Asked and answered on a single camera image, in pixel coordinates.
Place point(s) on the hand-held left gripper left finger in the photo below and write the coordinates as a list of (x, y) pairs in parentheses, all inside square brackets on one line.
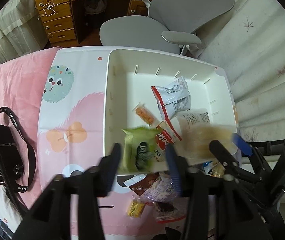
[(113, 162)]

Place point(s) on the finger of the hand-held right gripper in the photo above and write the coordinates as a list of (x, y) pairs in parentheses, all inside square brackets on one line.
[(222, 155), (243, 146)]

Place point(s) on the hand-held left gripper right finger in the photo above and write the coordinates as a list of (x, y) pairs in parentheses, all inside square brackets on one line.
[(173, 170)]

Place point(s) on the green snack packet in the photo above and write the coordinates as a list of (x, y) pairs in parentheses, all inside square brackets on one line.
[(132, 145)]

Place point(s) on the clear purple print snack packet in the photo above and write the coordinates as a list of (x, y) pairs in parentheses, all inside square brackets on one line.
[(157, 191)]

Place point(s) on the large clear rice cake packet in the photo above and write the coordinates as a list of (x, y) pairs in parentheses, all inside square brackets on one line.
[(202, 135)]

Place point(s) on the red and white snack packet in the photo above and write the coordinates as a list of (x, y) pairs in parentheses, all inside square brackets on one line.
[(163, 140)]

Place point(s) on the dark brown snack packet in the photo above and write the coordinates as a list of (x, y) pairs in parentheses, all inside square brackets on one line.
[(142, 186)]

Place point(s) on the white and yellow snack packet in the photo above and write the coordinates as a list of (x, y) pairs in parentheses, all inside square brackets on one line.
[(135, 208)]

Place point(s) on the small orange candy packet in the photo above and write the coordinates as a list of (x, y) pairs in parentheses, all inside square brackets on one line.
[(145, 112)]

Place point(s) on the white plastic storage bin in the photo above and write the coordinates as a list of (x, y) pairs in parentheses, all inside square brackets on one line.
[(132, 92)]

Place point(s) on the white packet with red edge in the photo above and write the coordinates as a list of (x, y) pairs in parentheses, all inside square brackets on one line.
[(177, 97)]

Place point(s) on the pale round pastry packet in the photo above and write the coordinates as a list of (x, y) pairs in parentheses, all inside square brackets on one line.
[(217, 172)]

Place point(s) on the dark red snack packet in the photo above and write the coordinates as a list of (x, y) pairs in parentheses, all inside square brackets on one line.
[(167, 208)]

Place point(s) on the person's black trousers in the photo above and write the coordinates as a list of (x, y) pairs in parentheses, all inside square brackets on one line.
[(167, 232)]

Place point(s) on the cartoon printed table mat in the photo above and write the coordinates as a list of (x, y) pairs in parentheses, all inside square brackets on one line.
[(77, 85)]

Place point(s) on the white leaf print curtain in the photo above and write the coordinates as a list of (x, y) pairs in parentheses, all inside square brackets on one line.
[(265, 55)]

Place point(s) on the printed white cloth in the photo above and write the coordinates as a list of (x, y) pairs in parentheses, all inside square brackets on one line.
[(2, 205)]

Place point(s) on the pink blanket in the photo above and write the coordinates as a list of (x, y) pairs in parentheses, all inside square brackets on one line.
[(15, 80)]

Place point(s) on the grey office chair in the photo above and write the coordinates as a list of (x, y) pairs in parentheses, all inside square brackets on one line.
[(187, 5)]

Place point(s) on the white plastic bag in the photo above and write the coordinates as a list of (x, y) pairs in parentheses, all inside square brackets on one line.
[(96, 5)]

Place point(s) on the wooden desk with drawers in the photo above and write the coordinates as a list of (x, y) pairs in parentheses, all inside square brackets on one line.
[(57, 7)]

